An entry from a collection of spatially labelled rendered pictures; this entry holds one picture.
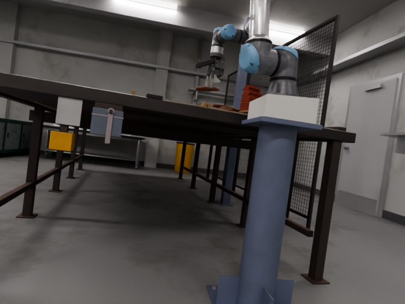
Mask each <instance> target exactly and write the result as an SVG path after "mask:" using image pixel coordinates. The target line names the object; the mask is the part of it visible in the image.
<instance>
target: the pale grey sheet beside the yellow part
mask: <svg viewBox="0 0 405 304"><path fill-rule="evenodd" d="M82 105H83V101H82V100H78V99H74V98H66V97H60V96H58V104H57V114H56V119H55V123H56V124H65V125H74V126H80V120H81V111H82Z"/></svg>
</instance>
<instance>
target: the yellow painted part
mask: <svg viewBox="0 0 405 304"><path fill-rule="evenodd" d="M68 130H69V125H65V124H61V125H60V131H51V133H50V139H49V149H51V150H61V151H73V150H74V143H75V133H68Z"/></svg>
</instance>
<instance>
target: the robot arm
mask: <svg viewBox="0 0 405 304"><path fill-rule="evenodd" d="M277 2H278V0H251V1H250V19H249V21H248V23H247V25H246V26H245V28H244V30H240V29H237V28H235V26H234V25H232V24H227V25H225V26H223V27H222V28H221V27H217V28H215V29H214V32H213V39H212V47H211V51H210V58H211V59H210V60H205V61H202V62H197V63H196V64H195V68H196V69H197V68H202V67H204V66H209V67H208V70H207V76H206V83H205V86H207V87H209V86H210V87H211V89H212V88H213V86H214V85H215V83H220V82H221V81H220V80H219V79H218V78H219V77H221V76H223V75H224V68H225V66H224V63H225V57H223V52H224V45H225V43H226V42H233V43H238V44H242V45H243V46H242V47H241V50H240V53H239V63H240V67H241V68H242V70H243V71H244V72H247V73H250V74H257V75H264V76H269V77H270V85H269V87H268V90H267V93H266V94H274V95H287V96H294V97H299V93H298V89H297V69H298V53H297V51H296V50H295V49H293V48H291V47H289V46H276V47H275V48H273V49H272V40H271V39H269V17H270V13H271V11H272V9H273V8H274V7H275V5H276V3H277ZM217 77H218V78H217Z"/></svg>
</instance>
